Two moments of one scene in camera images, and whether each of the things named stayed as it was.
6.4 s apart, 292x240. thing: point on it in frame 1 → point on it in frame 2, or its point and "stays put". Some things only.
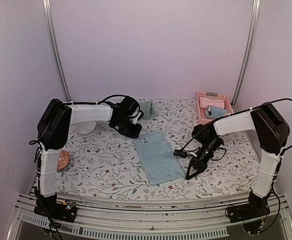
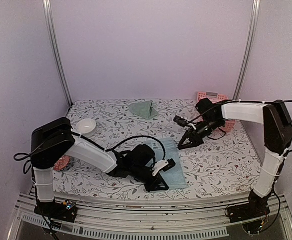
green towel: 148,111 stays put
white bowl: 85,128 stays put
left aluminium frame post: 50,28 stays put
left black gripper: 135,134 → 154,186
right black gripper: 198,164 → 192,131
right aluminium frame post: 247,51 stays put
